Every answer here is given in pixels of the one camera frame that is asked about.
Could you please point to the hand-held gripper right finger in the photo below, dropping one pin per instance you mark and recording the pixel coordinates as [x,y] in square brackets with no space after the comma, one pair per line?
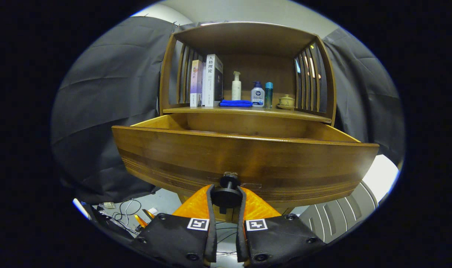
[241,238]

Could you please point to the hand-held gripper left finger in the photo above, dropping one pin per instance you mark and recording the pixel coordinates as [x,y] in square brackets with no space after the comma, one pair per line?
[211,230]

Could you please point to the black round drawer knob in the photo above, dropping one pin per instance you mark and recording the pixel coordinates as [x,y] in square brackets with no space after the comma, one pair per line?
[226,195]

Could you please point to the brown wooden drawer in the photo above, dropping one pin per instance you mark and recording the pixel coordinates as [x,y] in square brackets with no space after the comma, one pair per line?
[248,156]

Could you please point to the brown wooden countertop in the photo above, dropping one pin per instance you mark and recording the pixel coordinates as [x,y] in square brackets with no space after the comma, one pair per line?
[270,110]

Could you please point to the brown wooden cabinet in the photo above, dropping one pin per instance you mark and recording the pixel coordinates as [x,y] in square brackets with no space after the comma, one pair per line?
[255,67]

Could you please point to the grey ribbed panel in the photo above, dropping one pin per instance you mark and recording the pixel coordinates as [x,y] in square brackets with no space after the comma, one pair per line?
[337,216]

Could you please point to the blue folded cloth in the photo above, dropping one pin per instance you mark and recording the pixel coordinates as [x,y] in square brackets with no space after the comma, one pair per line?
[235,103]

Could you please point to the clear bottle with blue cap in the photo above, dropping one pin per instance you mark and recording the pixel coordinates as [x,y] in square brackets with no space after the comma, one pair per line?
[257,96]

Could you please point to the white pump bottle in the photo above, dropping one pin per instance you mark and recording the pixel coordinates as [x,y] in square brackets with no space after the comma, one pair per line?
[236,89]

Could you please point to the cream lidded teacup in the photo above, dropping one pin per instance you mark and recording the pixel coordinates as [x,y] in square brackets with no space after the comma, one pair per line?
[286,101]

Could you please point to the teal slim bottle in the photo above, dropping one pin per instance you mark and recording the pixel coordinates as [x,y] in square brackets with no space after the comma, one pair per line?
[268,95]

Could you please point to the purple book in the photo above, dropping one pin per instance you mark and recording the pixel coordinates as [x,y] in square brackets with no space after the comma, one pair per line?
[196,83]

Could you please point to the white book with portrait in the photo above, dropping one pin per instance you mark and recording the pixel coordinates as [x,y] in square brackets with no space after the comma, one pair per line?
[211,80]

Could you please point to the white flat table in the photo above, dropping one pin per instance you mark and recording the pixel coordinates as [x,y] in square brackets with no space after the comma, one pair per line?
[382,175]

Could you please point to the black backdrop cloth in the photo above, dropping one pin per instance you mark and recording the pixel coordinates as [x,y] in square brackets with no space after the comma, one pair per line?
[106,93]

